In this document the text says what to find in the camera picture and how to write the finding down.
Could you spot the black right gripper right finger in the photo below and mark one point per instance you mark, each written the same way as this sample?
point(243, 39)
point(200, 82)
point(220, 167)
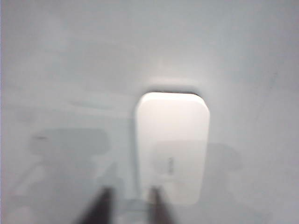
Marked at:
point(158, 210)

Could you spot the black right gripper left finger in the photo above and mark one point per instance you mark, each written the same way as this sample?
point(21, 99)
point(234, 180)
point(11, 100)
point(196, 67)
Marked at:
point(100, 207)

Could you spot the glossy white whiteboard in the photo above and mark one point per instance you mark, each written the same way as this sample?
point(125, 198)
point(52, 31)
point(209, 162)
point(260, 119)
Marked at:
point(70, 70)

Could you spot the white rounded whiteboard eraser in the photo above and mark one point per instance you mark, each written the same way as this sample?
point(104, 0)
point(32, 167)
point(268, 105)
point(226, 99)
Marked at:
point(172, 130)

